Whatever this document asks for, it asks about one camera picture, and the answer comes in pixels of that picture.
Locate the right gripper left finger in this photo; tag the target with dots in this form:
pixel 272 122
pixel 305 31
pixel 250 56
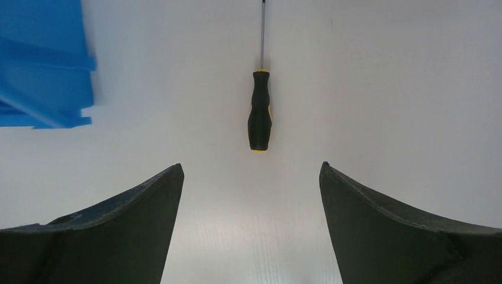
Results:
pixel 123 239

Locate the blue plastic bin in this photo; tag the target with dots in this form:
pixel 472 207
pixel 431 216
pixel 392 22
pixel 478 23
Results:
pixel 45 65

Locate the black yellow screwdriver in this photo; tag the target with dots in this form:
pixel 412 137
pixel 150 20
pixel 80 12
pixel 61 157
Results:
pixel 259 123

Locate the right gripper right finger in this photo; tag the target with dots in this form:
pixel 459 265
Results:
pixel 378 239

